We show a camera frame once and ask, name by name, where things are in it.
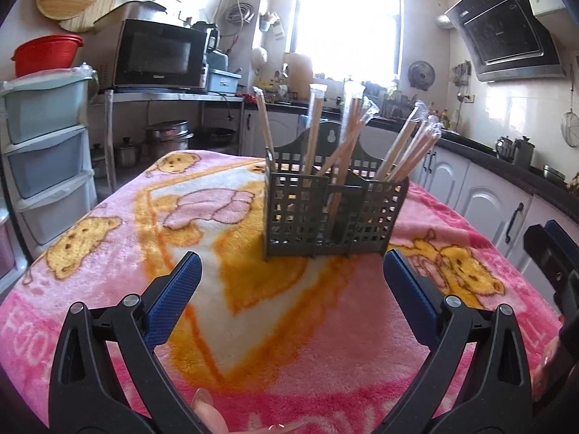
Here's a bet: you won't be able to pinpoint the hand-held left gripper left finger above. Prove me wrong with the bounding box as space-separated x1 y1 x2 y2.
47 251 213 434

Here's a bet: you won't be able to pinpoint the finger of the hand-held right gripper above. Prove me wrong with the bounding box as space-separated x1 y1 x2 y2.
545 220 579 273
524 225 566 283

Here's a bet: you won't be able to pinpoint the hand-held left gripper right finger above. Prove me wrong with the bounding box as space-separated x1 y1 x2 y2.
375 248 535 434

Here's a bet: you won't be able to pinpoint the grey-green plastic cutlery holder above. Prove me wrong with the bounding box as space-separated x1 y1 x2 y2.
263 122 410 260

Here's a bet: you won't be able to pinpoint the bunch of chopsticks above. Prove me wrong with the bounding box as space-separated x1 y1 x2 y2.
252 80 441 231

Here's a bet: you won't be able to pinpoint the person's right hand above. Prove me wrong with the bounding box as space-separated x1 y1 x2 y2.
533 338 562 399

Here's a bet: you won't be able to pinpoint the person's left hand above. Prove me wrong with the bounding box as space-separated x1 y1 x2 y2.
192 388 309 434

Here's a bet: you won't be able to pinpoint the white kitchen base cabinets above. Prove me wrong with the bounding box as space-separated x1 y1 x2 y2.
240 99 579 290

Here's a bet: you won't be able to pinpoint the steel lidded jug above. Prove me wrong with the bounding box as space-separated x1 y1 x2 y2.
513 136 536 167

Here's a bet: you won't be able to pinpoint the pink printed blanket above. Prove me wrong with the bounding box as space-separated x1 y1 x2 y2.
0 150 566 434

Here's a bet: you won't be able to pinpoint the steel teapot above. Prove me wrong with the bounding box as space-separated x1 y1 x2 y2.
495 136 516 161

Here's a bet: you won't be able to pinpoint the small lidded steel pot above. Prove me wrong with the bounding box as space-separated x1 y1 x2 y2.
114 136 142 168

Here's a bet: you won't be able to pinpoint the stacked steel pots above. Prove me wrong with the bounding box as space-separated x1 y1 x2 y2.
145 120 195 154

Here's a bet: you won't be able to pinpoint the black wok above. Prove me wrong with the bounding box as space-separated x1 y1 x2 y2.
194 127 236 148

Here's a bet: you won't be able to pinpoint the group of sauce bottles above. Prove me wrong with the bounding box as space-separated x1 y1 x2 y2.
427 108 462 132

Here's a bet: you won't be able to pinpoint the white plastic drawer tower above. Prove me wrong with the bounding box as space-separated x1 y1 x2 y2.
0 210 19 281

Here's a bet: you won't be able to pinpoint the grey plastic drawer tower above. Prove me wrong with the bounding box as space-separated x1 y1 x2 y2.
0 68 98 258

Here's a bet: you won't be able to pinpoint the hanging kitchen tools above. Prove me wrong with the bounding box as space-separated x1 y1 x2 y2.
452 61 473 100

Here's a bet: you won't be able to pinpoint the steel shelf rack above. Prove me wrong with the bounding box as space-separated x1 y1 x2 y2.
90 89 245 191

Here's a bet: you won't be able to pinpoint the blue plastic crate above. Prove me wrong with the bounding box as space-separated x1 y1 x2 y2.
207 69 242 95

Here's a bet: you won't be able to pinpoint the black range hood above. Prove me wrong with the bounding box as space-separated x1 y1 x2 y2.
445 0 566 83

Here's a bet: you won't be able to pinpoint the black microwave oven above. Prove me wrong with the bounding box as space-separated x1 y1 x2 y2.
111 19 210 92

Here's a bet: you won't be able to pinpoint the beige cutting board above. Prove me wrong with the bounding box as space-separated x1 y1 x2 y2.
283 52 314 100

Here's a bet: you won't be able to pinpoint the red plastic basin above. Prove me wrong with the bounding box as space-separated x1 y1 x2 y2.
11 34 84 77

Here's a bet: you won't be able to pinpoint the kitchen window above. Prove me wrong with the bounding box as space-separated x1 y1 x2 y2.
288 0 403 80

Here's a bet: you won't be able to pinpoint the round wooden board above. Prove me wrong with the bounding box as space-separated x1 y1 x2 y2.
59 4 109 33

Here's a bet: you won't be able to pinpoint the wire mesh strainer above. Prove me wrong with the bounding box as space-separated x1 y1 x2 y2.
561 108 579 148

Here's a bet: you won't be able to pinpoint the small grey wall fan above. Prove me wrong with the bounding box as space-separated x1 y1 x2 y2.
408 61 436 89

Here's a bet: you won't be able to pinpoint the white wall organiser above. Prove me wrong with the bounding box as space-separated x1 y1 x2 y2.
259 11 286 39

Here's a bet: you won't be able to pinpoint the coiled grey hose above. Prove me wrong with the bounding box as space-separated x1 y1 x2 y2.
225 2 255 25

